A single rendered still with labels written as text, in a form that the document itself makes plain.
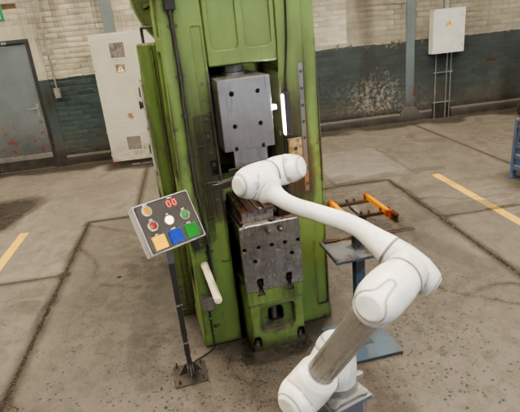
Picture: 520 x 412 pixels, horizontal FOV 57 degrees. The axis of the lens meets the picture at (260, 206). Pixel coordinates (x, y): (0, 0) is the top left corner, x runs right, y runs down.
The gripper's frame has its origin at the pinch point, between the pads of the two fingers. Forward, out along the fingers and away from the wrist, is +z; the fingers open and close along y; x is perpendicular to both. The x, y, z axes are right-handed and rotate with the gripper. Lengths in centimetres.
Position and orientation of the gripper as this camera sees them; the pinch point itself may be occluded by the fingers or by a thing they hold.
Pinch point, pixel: (221, 179)
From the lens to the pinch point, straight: 195.0
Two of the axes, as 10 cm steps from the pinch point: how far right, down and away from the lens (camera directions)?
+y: -5.9, 4.4, -6.8
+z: -7.3, 0.7, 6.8
